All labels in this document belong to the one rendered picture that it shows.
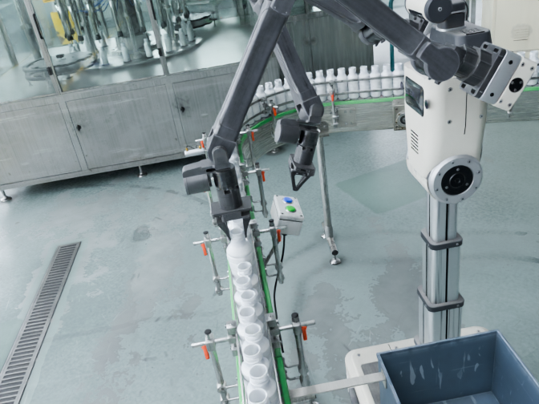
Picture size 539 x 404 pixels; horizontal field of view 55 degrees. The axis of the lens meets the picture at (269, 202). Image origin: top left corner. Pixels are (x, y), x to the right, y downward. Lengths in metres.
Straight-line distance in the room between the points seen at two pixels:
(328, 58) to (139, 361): 4.71
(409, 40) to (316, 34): 5.35
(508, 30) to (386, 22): 4.07
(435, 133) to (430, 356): 0.59
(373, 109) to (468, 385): 1.77
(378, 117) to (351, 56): 3.82
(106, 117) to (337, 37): 3.14
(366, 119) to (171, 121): 2.21
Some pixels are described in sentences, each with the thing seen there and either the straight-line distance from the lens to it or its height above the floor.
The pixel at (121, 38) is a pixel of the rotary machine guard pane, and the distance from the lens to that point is 4.57.
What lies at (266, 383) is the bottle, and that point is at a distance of 1.05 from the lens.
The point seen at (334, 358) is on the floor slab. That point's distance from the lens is 2.67.
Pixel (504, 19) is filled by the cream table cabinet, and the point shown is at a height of 0.88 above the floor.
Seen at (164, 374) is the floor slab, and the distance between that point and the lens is 2.80.
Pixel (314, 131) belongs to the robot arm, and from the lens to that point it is 1.52.
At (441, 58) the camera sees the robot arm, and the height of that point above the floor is 1.60.
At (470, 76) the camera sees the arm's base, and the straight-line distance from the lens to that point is 1.31.
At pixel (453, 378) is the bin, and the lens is 1.50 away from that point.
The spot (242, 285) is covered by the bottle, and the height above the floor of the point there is 1.16.
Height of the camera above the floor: 1.92
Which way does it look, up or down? 28 degrees down
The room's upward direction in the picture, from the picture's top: 9 degrees counter-clockwise
